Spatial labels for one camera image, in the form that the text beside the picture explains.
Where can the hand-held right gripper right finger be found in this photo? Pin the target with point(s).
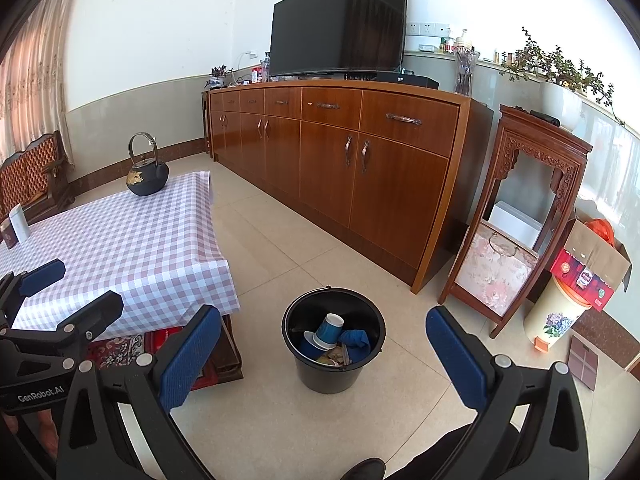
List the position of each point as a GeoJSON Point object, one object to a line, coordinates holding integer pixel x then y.
{"type": "Point", "coordinates": [460, 360]}

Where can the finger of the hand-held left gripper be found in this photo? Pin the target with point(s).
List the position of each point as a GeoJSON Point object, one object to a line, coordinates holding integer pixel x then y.
{"type": "Point", "coordinates": [42, 275]}
{"type": "Point", "coordinates": [90, 315]}

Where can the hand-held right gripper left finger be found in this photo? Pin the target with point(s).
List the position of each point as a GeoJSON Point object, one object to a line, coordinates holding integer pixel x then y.
{"type": "Point", "coordinates": [192, 360]}

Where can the dark blue cloth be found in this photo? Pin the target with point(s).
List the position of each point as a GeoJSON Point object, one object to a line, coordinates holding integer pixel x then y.
{"type": "Point", "coordinates": [357, 342]}

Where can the blue patterned paper cup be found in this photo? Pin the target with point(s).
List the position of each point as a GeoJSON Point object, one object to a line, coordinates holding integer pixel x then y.
{"type": "Point", "coordinates": [310, 347]}
{"type": "Point", "coordinates": [327, 332]}

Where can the black plastic bucket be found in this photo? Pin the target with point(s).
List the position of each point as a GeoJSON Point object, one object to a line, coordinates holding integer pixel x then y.
{"type": "Point", "coordinates": [330, 380]}

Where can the person's left hand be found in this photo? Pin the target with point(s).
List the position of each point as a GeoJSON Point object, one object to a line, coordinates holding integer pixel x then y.
{"type": "Point", "coordinates": [45, 432]}

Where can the dark wooden table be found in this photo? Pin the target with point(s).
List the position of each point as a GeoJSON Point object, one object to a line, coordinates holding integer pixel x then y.
{"type": "Point", "coordinates": [227, 355]}

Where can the red bag under table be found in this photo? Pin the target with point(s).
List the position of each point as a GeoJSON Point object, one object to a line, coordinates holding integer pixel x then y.
{"type": "Point", "coordinates": [162, 340]}

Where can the patterned red rug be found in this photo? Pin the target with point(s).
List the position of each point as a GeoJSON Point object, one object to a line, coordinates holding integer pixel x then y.
{"type": "Point", "coordinates": [120, 350]}

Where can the maroon tea tin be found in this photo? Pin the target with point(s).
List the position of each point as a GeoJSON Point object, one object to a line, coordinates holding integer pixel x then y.
{"type": "Point", "coordinates": [7, 235]}

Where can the white tea tin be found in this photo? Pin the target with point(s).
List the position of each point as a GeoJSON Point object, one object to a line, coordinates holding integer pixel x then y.
{"type": "Point", "coordinates": [20, 225]}

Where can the checked tablecloth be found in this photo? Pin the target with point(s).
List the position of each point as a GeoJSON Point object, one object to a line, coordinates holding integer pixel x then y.
{"type": "Point", "coordinates": [140, 250]}

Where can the floral fabric box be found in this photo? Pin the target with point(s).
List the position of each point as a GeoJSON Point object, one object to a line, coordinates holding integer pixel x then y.
{"type": "Point", "coordinates": [495, 270]}

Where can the person's dark trouser leg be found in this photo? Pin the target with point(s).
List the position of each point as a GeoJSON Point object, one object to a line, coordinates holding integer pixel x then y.
{"type": "Point", "coordinates": [440, 455]}

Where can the wooden upholstered sofa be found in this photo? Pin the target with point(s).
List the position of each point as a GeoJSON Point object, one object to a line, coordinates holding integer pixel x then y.
{"type": "Point", "coordinates": [30, 175]}

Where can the floral white waste bin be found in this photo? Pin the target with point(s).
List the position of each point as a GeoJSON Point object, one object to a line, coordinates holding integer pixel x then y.
{"type": "Point", "coordinates": [555, 315]}

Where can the beige crumpled cloth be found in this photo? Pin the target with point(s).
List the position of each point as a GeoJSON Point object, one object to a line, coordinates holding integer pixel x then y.
{"type": "Point", "coordinates": [335, 357]}

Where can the black cast iron teapot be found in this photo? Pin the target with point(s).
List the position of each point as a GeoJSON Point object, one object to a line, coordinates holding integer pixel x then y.
{"type": "Point", "coordinates": [147, 177]}

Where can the person's black shoe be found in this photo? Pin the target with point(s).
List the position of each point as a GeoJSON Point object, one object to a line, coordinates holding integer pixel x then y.
{"type": "Point", "coordinates": [365, 469]}

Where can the white box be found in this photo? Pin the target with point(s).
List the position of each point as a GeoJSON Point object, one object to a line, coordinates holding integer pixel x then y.
{"type": "Point", "coordinates": [517, 225]}

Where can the cardboard box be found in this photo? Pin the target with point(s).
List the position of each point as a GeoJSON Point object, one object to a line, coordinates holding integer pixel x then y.
{"type": "Point", "coordinates": [595, 270]}

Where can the brown wooden sideboard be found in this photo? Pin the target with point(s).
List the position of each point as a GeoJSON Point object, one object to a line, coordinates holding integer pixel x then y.
{"type": "Point", "coordinates": [390, 185]}

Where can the orange plastic bag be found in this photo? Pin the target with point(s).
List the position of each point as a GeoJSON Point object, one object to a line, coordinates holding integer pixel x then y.
{"type": "Point", "coordinates": [600, 232]}

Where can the patterned sheer curtain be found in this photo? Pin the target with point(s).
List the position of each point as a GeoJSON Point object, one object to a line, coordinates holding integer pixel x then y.
{"type": "Point", "coordinates": [35, 70]}

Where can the carved wooden stand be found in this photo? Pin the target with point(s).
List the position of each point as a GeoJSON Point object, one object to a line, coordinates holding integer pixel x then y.
{"type": "Point", "coordinates": [545, 145]}

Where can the small potted plant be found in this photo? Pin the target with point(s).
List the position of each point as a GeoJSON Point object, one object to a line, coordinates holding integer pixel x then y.
{"type": "Point", "coordinates": [220, 76]}

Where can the green leafy potted plant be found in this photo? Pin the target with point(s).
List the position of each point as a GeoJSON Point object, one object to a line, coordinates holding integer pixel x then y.
{"type": "Point", "coordinates": [560, 105]}

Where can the black set-top box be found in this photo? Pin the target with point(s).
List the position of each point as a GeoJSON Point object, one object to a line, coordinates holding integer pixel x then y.
{"type": "Point", "coordinates": [407, 80]}

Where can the glass vase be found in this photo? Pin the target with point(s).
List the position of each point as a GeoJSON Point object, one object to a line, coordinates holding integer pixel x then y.
{"type": "Point", "coordinates": [466, 72]}

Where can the red and white container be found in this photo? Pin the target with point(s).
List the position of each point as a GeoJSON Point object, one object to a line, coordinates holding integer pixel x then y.
{"type": "Point", "coordinates": [256, 75]}

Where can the white desk lamp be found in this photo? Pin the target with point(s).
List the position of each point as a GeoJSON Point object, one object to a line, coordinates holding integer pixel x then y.
{"type": "Point", "coordinates": [247, 55]}

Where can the black flat screen television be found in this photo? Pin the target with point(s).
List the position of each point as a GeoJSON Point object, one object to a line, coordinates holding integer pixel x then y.
{"type": "Point", "coordinates": [340, 20]}

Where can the bottles on wall ledge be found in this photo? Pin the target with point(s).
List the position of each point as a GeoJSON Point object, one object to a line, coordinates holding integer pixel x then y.
{"type": "Point", "coordinates": [457, 42]}

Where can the row of wall sockets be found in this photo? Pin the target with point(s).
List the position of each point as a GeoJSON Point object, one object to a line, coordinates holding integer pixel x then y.
{"type": "Point", "coordinates": [427, 28]}

